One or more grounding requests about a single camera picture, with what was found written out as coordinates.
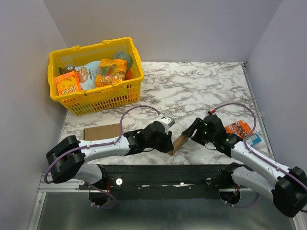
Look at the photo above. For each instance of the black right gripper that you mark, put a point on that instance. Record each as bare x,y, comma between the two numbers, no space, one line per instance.
198,131

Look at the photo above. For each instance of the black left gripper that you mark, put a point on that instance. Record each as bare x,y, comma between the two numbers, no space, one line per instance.
166,146

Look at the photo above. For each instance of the brown cardboard box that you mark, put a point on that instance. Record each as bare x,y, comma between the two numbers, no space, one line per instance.
101,132
178,143

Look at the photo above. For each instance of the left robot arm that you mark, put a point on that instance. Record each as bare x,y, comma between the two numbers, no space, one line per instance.
70,158

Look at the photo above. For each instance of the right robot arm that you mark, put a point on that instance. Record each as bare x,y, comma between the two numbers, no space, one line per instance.
285,187

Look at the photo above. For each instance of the orange small box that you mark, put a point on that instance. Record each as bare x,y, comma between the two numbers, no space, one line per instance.
239,128

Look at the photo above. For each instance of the folded brown cardboard box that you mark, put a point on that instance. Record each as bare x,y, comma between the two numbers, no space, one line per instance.
101,132

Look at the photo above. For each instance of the orange snack box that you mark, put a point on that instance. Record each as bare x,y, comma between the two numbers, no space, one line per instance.
68,83

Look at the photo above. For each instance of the yellow plastic shopping basket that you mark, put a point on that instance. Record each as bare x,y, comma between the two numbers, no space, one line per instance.
85,102

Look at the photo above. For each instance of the light blue mint pack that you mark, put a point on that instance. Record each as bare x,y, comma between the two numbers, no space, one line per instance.
253,140

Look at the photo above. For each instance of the orange round fruit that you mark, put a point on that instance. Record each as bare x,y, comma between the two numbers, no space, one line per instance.
129,75

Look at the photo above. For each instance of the yellow mango gummy bag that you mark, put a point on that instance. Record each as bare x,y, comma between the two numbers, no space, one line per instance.
111,71

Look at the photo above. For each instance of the grey green round sponge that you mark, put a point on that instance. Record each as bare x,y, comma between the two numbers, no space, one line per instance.
124,56

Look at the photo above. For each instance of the light blue cassava chips bag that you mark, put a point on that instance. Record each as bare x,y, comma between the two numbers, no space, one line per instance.
87,74

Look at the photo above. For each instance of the dark brown snack packet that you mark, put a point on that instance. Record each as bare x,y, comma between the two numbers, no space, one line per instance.
66,70

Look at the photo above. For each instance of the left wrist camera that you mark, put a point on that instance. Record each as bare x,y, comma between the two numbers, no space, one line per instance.
167,122

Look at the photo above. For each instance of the black mounting base plate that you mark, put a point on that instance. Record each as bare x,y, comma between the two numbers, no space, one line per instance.
134,182

